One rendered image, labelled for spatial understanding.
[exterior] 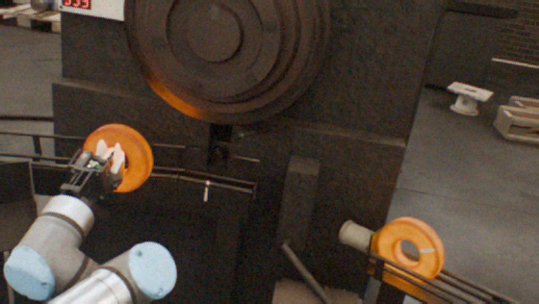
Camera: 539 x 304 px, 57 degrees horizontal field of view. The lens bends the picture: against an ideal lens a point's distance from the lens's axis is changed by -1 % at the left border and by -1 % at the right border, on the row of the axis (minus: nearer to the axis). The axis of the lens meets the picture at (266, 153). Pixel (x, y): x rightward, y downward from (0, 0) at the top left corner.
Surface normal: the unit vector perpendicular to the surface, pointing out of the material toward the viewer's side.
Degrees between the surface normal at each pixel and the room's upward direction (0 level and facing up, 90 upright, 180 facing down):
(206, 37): 90
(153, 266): 46
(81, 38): 90
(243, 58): 90
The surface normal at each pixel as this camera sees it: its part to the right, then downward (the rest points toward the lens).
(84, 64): -0.15, 0.41
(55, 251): 0.73, -0.41
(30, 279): -0.26, 0.58
